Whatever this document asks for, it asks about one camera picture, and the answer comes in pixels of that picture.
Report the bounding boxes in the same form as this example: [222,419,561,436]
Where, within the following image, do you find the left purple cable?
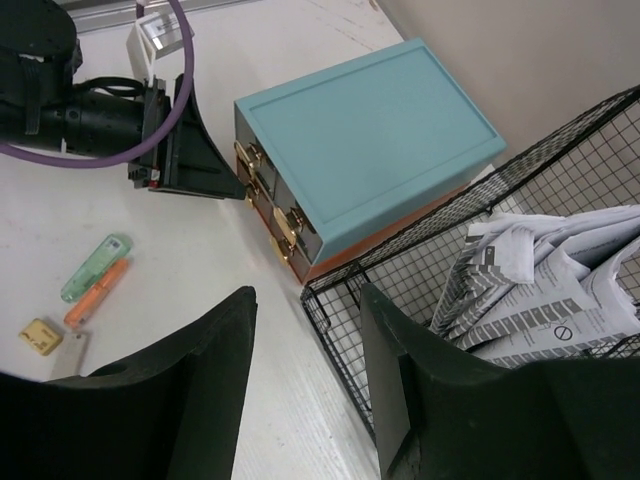
[0,0,197,171]

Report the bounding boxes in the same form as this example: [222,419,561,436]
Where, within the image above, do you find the white paper booklet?
[430,205,639,368]

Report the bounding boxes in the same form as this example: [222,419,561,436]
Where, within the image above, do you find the teal mini drawer cabinet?
[234,38,506,283]

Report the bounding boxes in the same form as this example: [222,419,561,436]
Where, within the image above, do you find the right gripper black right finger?
[360,284,639,479]

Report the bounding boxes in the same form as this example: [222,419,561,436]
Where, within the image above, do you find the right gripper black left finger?
[1,286,257,479]

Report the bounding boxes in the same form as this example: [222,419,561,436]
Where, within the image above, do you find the aluminium rail frame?
[56,0,244,33]

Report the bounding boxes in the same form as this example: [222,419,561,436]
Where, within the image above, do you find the black wire mesh organizer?
[301,88,639,430]

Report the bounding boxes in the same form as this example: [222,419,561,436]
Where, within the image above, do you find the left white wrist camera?
[126,12,184,83]

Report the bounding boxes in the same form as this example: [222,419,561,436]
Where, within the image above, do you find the green highlighter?
[60,233,133,303]

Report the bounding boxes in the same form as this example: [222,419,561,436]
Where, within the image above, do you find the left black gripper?
[49,76,246,200]

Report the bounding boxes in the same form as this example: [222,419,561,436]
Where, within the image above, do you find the small wooden eraser block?
[19,318,63,356]

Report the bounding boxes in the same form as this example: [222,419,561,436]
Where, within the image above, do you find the orange highlighter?
[64,257,130,329]

